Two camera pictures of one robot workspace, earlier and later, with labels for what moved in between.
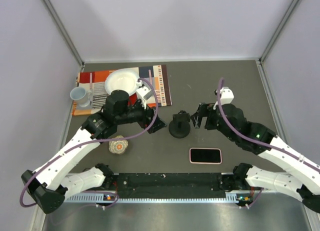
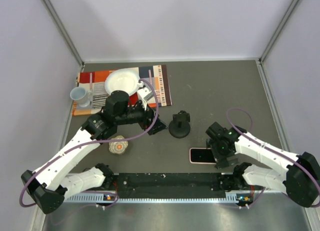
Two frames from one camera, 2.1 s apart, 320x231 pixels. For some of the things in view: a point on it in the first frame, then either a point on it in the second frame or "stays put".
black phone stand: [180, 126] stays put
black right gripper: [202, 111] → [221, 159]
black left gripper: [148, 112] stays put
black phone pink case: [202, 155] stays put
